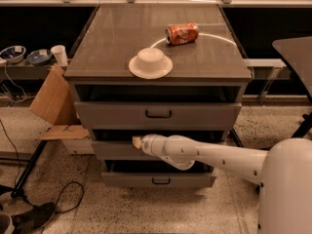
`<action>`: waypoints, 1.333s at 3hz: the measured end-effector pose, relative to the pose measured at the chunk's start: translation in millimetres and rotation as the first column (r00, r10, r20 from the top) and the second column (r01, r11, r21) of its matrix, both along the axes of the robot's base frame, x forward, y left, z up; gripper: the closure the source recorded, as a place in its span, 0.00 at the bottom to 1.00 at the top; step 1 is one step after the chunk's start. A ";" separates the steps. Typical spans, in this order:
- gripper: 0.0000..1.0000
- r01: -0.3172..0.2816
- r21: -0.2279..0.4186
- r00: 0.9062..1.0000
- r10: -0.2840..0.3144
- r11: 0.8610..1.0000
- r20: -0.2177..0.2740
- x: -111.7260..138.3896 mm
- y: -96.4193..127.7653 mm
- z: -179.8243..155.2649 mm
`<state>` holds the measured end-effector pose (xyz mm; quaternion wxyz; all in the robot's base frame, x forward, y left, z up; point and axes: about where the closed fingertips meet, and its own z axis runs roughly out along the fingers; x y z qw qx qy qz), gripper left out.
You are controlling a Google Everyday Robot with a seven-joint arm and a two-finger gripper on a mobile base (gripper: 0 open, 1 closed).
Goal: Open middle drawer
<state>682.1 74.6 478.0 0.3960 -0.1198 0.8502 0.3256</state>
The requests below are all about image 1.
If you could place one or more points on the grey low shelf right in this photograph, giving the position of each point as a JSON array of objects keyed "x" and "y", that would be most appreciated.
[{"x": 266, "y": 69}]

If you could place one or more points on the black right stand leg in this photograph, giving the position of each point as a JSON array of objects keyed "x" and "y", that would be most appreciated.
[{"x": 236, "y": 138}]

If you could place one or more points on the grey drawer cabinet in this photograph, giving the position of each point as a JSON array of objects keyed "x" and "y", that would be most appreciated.
[{"x": 208, "y": 70}]

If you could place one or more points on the orange soda can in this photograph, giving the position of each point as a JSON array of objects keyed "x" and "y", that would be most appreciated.
[{"x": 180, "y": 34}]

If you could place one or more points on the black shoe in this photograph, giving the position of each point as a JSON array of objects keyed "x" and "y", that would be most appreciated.
[{"x": 28, "y": 222}]

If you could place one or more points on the grey low shelf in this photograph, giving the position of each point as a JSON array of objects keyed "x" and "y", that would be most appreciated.
[
  {"x": 266, "y": 69},
  {"x": 25, "y": 71}
]

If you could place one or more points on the white upturned bowl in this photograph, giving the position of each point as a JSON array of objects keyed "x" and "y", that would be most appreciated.
[{"x": 150, "y": 63}]

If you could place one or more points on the black stand leg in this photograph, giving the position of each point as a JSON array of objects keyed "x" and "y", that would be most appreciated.
[
  {"x": 18, "y": 189},
  {"x": 236, "y": 138}
]

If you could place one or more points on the white paper cup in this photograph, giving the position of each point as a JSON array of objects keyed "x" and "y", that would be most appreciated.
[{"x": 60, "y": 55}]

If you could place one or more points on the grey top drawer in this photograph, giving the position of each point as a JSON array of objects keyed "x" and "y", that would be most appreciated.
[{"x": 176, "y": 116}]

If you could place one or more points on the brown cardboard box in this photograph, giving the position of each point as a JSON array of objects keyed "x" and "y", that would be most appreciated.
[{"x": 54, "y": 104}]

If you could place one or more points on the blue bowl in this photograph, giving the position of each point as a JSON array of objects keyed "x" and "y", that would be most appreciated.
[
  {"x": 13, "y": 54},
  {"x": 39, "y": 57}
]

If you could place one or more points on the black left stand leg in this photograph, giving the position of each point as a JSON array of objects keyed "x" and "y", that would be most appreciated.
[{"x": 18, "y": 189}]

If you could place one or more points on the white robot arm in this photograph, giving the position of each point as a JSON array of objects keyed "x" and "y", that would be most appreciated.
[{"x": 283, "y": 174}]

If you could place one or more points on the blue bowl right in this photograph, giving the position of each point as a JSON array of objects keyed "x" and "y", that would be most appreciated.
[{"x": 39, "y": 57}]

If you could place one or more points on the grey low shelf left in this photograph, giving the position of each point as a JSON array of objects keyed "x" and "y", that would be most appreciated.
[{"x": 25, "y": 71}]

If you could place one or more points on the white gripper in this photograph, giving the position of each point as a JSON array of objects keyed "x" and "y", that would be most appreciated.
[{"x": 147, "y": 145}]

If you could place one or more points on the blue bowl left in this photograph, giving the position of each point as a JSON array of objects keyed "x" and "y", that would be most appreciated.
[{"x": 13, "y": 54}]

